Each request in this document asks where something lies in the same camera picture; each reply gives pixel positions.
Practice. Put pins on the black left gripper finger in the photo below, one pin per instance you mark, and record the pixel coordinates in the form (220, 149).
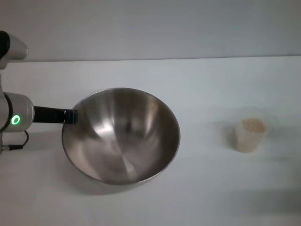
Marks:
(70, 117)

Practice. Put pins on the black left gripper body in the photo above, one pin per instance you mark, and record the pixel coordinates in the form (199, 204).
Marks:
(48, 115)

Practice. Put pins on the stainless steel mixing bowl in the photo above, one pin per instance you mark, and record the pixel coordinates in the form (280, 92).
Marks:
(122, 141)

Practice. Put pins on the clear plastic measuring cup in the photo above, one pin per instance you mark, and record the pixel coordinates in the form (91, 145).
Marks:
(247, 143)

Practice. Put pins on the white rice grains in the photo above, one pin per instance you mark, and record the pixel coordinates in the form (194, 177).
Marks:
(252, 126)

